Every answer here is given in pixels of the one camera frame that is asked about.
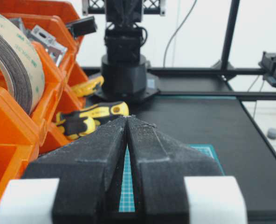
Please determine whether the silver corner bracket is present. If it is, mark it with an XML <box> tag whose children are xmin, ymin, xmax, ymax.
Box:
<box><xmin>27</xmin><ymin>25</ymin><xmax>68</xmax><ymax>67</ymax></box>

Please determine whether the orange container rack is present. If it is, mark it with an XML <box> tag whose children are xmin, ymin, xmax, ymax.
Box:
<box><xmin>0</xmin><ymin>1</ymin><xmax>89</xmax><ymax>213</ymax></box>

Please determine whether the black frame post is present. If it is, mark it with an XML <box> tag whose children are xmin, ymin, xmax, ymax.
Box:
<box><xmin>212</xmin><ymin>0</ymin><xmax>240</xmax><ymax>81</ymax></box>

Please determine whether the grey cable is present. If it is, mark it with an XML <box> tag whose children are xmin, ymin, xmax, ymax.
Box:
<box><xmin>163</xmin><ymin>0</ymin><xmax>198</xmax><ymax>68</ymax></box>

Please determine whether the yellow black screwdriver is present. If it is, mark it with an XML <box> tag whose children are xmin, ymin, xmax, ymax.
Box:
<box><xmin>61</xmin><ymin>117</ymin><xmax>97</xmax><ymax>140</ymax></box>
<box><xmin>55</xmin><ymin>101</ymin><xmax>130</xmax><ymax>126</ymax></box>

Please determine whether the yellow utility knife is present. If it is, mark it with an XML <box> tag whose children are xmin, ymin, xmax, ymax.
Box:
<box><xmin>71</xmin><ymin>75</ymin><xmax>104</xmax><ymax>98</ymax></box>

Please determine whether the double-sided tape roll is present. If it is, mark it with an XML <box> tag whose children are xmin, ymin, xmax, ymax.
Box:
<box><xmin>0</xmin><ymin>14</ymin><xmax>45</xmax><ymax>114</ymax></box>

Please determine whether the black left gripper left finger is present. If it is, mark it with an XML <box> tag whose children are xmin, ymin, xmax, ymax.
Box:
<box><xmin>22</xmin><ymin>117</ymin><xmax>126</xmax><ymax>224</ymax></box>

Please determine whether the green cutting mat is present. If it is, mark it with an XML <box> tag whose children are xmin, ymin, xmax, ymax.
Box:
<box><xmin>118</xmin><ymin>144</ymin><xmax>225</xmax><ymax>213</ymax></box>

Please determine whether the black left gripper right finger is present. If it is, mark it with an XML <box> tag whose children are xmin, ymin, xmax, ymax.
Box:
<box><xmin>127</xmin><ymin>116</ymin><xmax>223</xmax><ymax>224</ymax></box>

